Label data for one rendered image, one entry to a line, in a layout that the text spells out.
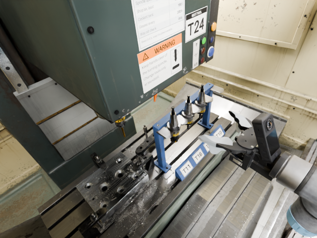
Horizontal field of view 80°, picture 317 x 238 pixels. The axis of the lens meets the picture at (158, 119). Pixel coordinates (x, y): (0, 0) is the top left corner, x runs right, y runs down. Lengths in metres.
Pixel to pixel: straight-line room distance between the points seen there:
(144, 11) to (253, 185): 1.17
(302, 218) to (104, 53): 0.57
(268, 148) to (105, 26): 0.43
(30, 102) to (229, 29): 1.25
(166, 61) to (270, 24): 0.93
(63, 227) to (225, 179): 0.91
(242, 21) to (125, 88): 1.09
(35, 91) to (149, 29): 0.73
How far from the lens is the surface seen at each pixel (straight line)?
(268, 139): 0.50
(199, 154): 1.13
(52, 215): 1.18
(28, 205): 1.73
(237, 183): 1.31
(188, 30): 0.57
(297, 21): 1.33
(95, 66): 0.39
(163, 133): 0.86
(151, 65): 0.48
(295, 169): 0.51
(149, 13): 0.45
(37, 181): 1.81
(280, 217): 1.22
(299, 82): 1.44
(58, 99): 1.11
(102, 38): 0.39
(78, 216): 1.12
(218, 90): 1.13
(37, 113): 1.10
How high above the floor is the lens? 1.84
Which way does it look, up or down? 42 degrees down
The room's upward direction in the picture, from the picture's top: 7 degrees counter-clockwise
